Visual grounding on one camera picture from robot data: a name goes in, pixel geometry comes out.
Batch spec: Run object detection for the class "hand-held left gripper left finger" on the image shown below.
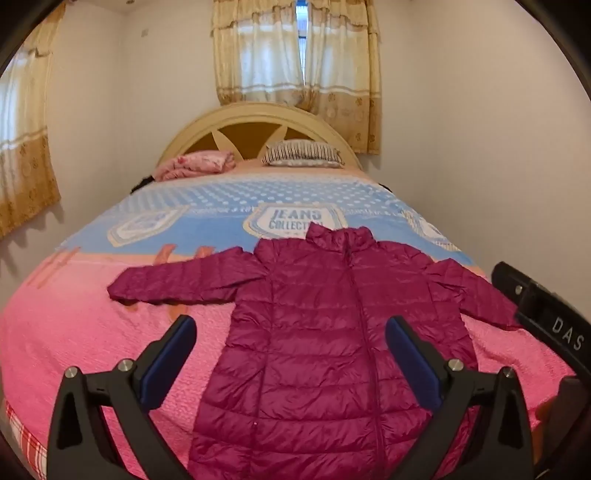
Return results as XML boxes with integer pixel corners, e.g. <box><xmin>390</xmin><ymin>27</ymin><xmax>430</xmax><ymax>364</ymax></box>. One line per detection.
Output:
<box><xmin>46</xmin><ymin>315</ymin><xmax>198</xmax><ymax>480</ymax></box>

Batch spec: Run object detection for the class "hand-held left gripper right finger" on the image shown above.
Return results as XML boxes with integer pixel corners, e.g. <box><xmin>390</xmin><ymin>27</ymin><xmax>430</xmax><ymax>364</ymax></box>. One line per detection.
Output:
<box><xmin>385</xmin><ymin>316</ymin><xmax>536</xmax><ymax>480</ymax></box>

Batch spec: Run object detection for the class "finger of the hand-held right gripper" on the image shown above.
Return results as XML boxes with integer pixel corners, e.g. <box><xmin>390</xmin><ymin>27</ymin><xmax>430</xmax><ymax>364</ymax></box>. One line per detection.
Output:
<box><xmin>491</xmin><ymin>261</ymin><xmax>539</xmax><ymax>319</ymax></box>

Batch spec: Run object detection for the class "magenta puffer jacket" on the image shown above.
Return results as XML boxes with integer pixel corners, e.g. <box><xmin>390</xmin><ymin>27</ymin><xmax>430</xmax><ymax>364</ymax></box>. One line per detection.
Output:
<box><xmin>107</xmin><ymin>222</ymin><xmax>522</xmax><ymax>480</ymax></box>

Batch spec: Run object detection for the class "printed blue pink blanket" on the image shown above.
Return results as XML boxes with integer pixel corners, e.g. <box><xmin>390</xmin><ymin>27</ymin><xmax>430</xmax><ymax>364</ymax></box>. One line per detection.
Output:
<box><xmin>0</xmin><ymin>173</ymin><xmax>578</xmax><ymax>480</ymax></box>

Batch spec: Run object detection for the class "red plaid mattress sheet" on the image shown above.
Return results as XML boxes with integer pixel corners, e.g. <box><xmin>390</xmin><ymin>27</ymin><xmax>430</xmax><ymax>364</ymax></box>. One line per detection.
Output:
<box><xmin>4</xmin><ymin>401</ymin><xmax>48</xmax><ymax>469</ymax></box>

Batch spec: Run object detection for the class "folded pink floral quilt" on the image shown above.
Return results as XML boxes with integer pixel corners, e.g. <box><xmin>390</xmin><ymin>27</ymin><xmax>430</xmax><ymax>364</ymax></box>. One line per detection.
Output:
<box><xmin>154</xmin><ymin>150</ymin><xmax>237</xmax><ymax>182</ymax></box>

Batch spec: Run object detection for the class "striped pillow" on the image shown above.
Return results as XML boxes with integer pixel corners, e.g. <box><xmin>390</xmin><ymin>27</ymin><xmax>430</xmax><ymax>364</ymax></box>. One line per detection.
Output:
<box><xmin>262</xmin><ymin>141</ymin><xmax>346</xmax><ymax>169</ymax></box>

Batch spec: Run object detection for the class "beige floral curtain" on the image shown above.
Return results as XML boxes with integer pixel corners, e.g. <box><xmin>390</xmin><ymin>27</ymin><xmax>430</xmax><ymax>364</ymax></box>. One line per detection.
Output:
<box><xmin>211</xmin><ymin>0</ymin><xmax>383</xmax><ymax>155</ymax></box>
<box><xmin>0</xmin><ymin>4</ymin><xmax>65</xmax><ymax>238</ymax></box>

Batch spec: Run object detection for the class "cream wooden bed headboard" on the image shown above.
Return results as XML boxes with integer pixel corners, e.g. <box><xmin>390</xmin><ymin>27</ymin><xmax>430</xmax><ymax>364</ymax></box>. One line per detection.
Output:
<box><xmin>157</xmin><ymin>104</ymin><xmax>365</xmax><ymax>171</ymax></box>

